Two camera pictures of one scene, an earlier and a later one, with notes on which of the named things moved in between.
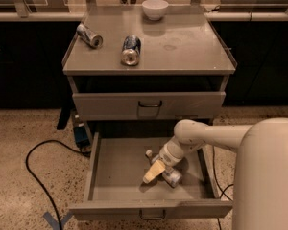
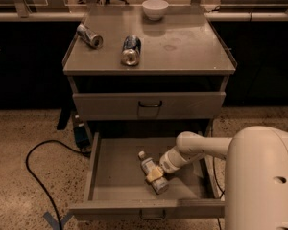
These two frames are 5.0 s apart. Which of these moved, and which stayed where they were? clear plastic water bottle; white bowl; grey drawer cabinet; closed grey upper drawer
Moved: clear plastic water bottle
Stayed: closed grey upper drawer; grey drawer cabinet; white bowl
